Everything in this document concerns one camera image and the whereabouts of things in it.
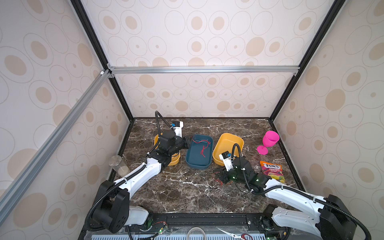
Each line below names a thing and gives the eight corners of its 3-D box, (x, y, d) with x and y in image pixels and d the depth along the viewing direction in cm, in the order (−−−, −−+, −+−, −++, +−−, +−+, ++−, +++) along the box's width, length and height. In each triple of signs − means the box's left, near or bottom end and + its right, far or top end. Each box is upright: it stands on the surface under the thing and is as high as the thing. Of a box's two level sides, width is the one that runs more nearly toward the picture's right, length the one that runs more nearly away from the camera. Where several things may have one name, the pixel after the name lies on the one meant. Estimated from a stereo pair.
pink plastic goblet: (258, 155, 101) (267, 141, 88) (255, 145, 106) (263, 130, 94) (271, 155, 101) (281, 141, 88) (267, 145, 106) (276, 130, 94)
